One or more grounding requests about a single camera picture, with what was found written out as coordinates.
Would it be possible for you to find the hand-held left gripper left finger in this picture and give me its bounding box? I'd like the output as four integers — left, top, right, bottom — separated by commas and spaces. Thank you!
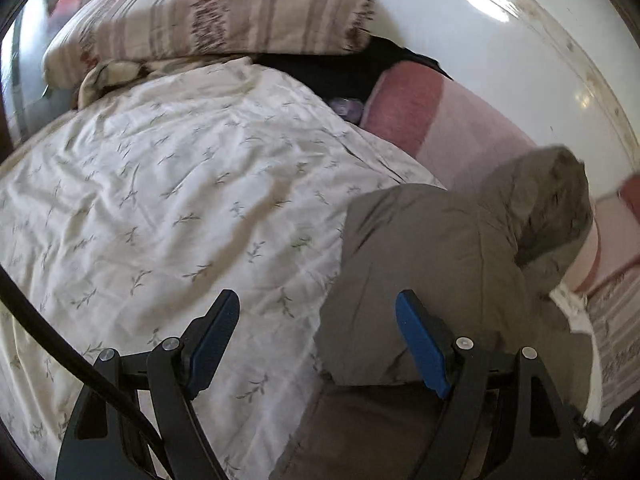
54, 289, 241, 480

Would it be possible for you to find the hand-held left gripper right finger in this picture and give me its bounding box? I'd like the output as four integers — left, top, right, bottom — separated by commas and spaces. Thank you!
395, 289, 584, 480

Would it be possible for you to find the olive padded hooded jacket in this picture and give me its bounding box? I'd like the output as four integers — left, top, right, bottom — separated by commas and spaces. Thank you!
270, 147, 596, 480

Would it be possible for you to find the white leaf-print bed sheet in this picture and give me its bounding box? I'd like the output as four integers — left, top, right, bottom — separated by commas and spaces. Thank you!
0, 57, 447, 480

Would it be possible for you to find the striped floral bed cushion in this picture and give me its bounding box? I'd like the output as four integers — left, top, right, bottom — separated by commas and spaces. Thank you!
585, 260, 640, 411

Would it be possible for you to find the long pink headboard cushion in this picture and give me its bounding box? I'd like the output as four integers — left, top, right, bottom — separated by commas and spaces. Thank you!
360, 62, 556, 193

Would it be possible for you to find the short pink headboard cushion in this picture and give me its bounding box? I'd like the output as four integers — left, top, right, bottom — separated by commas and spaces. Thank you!
575, 172, 640, 296

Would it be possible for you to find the small purple item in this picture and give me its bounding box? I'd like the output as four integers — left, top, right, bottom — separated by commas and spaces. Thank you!
330, 97, 363, 126

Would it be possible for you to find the black cloth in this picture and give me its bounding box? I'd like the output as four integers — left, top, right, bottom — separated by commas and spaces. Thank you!
252, 35, 453, 113

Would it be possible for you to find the beige floral cloth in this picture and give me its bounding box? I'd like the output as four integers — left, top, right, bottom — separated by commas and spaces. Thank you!
75, 57, 251, 108

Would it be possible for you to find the stained glass window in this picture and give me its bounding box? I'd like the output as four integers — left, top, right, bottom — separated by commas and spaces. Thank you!
2, 0, 76, 146

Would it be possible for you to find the striped floral pillow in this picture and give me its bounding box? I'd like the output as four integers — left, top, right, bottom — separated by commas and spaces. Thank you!
42, 0, 377, 88

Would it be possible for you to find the black cable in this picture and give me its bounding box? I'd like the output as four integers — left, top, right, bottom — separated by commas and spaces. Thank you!
0, 265, 181, 480

